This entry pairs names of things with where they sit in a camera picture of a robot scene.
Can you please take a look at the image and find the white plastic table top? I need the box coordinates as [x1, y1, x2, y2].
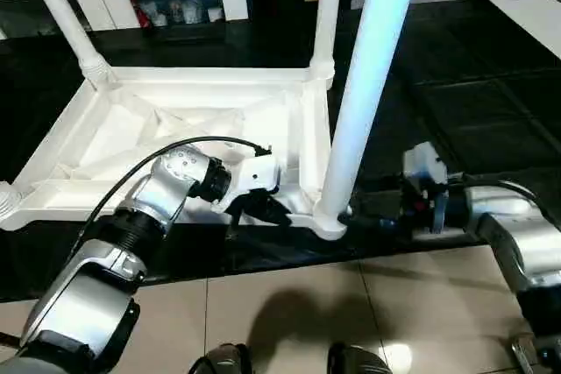
[0, 65, 352, 242]

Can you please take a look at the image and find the white leg with black mark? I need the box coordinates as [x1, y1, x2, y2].
[0, 180, 22, 225]

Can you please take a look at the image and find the black work mat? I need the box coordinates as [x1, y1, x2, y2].
[0, 0, 561, 305]

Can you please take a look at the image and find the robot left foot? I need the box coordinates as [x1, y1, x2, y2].
[192, 342, 253, 374]

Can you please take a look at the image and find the white flat board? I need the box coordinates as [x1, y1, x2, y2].
[488, 0, 561, 60]

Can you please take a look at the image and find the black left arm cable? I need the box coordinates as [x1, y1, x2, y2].
[74, 135, 273, 261]

